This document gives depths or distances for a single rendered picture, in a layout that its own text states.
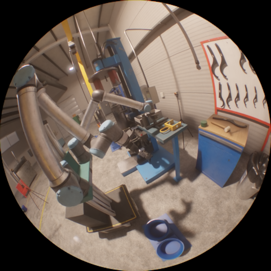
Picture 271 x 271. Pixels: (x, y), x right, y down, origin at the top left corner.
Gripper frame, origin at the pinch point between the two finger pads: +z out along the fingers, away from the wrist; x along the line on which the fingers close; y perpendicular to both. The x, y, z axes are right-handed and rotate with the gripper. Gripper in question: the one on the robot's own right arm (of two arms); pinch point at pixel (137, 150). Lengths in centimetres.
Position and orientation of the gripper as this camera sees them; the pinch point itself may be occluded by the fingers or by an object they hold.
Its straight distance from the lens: 71.8
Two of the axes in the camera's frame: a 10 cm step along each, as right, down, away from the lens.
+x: 5.4, 3.3, -7.7
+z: 5.7, 5.3, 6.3
